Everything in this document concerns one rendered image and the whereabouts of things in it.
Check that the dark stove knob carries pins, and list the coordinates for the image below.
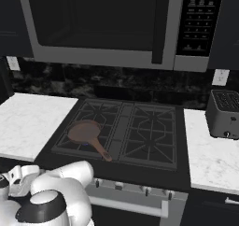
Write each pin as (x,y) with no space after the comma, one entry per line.
(170,194)
(147,190)
(97,182)

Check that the dark wall cupboard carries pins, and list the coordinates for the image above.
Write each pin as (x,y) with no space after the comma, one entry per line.
(225,27)
(14,21)

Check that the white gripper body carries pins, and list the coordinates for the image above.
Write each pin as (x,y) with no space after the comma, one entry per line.
(26,171)

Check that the dark grey toaster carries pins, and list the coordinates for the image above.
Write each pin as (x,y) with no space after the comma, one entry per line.
(222,117)

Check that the grey stove knob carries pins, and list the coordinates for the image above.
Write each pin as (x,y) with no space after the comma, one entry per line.
(118,186)

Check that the microwave door with dark window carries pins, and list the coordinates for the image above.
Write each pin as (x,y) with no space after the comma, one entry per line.
(93,18)

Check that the dark base cupboard drawer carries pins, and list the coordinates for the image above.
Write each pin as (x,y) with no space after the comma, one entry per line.
(208,209)

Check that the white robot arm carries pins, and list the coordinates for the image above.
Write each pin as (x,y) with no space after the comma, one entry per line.
(59,186)

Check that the grey microwave oven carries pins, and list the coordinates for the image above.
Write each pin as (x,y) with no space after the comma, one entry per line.
(102,55)

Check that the black oven door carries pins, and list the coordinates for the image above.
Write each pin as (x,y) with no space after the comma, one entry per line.
(124,217)

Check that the white wall outlet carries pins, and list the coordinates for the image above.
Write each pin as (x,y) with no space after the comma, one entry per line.
(13,63)
(220,77)

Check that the brown frying pan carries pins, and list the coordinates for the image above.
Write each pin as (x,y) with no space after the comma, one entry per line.
(84,132)

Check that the black stove with grates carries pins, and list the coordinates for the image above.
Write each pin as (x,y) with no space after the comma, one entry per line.
(146,130)

